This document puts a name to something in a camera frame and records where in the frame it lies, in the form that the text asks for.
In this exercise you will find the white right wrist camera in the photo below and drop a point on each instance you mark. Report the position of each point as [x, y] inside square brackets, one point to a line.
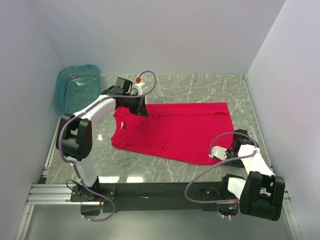
[218, 152]

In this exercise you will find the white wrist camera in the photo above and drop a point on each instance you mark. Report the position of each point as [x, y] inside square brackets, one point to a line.
[218, 152]
[140, 87]

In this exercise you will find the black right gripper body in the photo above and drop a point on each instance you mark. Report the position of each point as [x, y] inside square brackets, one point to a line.
[238, 163]

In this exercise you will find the teal transparent plastic bin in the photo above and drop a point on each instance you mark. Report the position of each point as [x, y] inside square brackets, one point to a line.
[76, 88]

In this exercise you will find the red t-shirt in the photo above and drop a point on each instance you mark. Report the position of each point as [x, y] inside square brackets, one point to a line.
[176, 131]

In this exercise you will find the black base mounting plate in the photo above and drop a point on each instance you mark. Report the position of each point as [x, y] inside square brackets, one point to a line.
[165, 196]

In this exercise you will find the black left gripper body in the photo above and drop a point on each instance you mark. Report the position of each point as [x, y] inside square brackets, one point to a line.
[131, 102]

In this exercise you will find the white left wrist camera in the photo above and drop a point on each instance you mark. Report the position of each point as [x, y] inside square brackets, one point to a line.
[140, 87]

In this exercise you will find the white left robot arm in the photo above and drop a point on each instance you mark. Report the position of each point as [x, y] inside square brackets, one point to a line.
[75, 133]

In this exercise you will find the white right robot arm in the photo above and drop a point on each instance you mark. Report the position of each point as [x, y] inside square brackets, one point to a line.
[261, 194]

